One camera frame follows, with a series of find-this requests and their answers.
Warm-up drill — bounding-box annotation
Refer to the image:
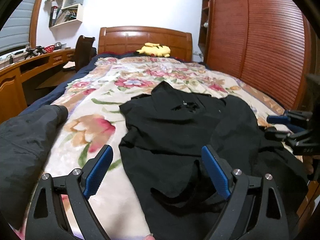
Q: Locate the floral blanket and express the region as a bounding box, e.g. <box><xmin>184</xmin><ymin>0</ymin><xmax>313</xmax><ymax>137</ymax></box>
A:
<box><xmin>15</xmin><ymin>56</ymin><xmax>300</xmax><ymax>240</ymax></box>

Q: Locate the wooden louvered wardrobe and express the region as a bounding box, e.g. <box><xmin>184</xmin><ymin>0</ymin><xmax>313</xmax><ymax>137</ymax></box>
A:
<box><xmin>198</xmin><ymin>0</ymin><xmax>318</xmax><ymax>110</ymax></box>

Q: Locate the grey window blind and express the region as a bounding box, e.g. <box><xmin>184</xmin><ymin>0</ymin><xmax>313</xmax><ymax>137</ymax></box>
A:
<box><xmin>0</xmin><ymin>0</ymin><xmax>40</xmax><ymax>53</ymax></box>

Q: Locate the wooden bed headboard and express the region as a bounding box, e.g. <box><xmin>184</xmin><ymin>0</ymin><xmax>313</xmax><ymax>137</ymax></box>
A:
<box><xmin>98</xmin><ymin>26</ymin><xmax>193</xmax><ymax>62</ymax></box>

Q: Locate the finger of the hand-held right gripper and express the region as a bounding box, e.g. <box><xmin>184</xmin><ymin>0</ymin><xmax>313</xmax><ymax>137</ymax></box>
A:
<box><xmin>264</xmin><ymin>127</ymin><xmax>311</xmax><ymax>146</ymax></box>
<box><xmin>266</xmin><ymin>109</ymin><xmax>311</xmax><ymax>125</ymax></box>

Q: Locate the dark grey folded jacket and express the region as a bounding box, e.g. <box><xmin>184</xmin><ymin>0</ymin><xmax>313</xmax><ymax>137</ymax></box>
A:
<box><xmin>0</xmin><ymin>104</ymin><xmax>69</xmax><ymax>230</ymax></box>

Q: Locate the white wall shelf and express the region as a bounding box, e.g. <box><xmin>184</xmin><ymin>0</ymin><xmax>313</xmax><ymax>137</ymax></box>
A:
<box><xmin>45</xmin><ymin>0</ymin><xmax>89</xmax><ymax>28</ymax></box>

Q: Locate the dark brown chair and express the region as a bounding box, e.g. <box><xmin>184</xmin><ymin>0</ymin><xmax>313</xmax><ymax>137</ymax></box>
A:
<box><xmin>62</xmin><ymin>35</ymin><xmax>97</xmax><ymax>72</ymax></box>

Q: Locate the wooden desk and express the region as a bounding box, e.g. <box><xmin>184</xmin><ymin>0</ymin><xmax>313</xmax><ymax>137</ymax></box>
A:
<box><xmin>0</xmin><ymin>49</ymin><xmax>75</xmax><ymax>123</ymax></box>

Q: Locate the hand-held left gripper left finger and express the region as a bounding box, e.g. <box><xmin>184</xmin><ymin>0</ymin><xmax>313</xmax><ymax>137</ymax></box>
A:
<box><xmin>25</xmin><ymin>145</ymin><xmax>113</xmax><ymax>240</ymax></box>

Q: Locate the yellow plush toy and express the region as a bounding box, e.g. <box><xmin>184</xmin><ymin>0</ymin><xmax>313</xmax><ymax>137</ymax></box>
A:
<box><xmin>136</xmin><ymin>42</ymin><xmax>171</xmax><ymax>58</ymax></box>

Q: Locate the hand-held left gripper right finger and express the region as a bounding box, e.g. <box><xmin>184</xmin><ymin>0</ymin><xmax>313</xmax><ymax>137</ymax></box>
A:
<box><xmin>201</xmin><ymin>145</ymin><xmax>292</xmax><ymax>240</ymax></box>

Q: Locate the black button coat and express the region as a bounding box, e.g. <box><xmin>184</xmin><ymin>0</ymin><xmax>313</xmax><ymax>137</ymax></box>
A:
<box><xmin>119</xmin><ymin>81</ymin><xmax>309</xmax><ymax>240</ymax></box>

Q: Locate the black hand-held device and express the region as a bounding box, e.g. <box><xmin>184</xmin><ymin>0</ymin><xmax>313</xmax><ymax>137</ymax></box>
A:
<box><xmin>26</xmin><ymin>46</ymin><xmax>47</xmax><ymax>57</ymax></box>

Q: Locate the person's right hand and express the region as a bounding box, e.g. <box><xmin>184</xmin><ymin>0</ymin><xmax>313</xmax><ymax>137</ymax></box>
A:
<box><xmin>301</xmin><ymin>155</ymin><xmax>316</xmax><ymax>175</ymax></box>

